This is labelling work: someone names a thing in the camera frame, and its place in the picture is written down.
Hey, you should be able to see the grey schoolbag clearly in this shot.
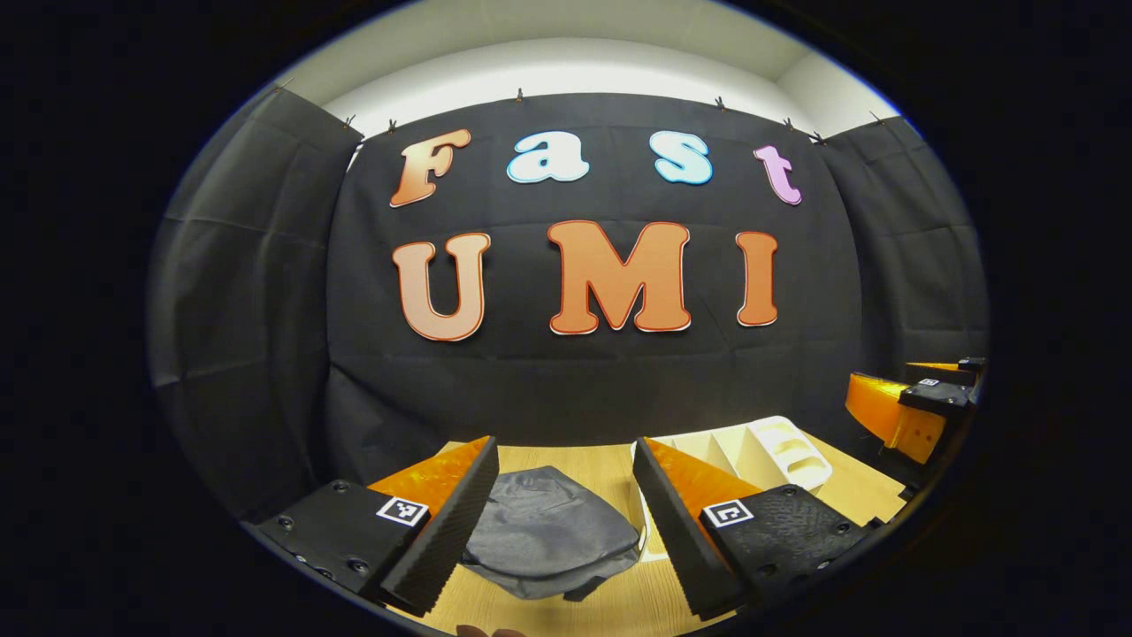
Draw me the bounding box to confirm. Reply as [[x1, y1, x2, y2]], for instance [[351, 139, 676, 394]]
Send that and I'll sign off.
[[460, 466, 644, 602]]

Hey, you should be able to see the white plastic bookshelf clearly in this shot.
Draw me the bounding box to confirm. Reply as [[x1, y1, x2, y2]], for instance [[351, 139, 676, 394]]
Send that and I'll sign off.
[[630, 416, 834, 563]]

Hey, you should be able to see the row of small backdrop clips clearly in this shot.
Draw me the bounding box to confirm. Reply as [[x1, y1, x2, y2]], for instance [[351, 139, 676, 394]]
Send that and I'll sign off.
[[279, 80, 885, 144]]

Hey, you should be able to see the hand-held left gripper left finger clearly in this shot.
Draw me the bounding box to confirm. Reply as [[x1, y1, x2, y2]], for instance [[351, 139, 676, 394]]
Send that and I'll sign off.
[[252, 435, 501, 618]]

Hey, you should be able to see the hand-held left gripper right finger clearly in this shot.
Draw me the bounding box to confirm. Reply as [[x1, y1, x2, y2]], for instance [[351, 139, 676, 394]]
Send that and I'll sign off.
[[632, 436, 872, 620]]

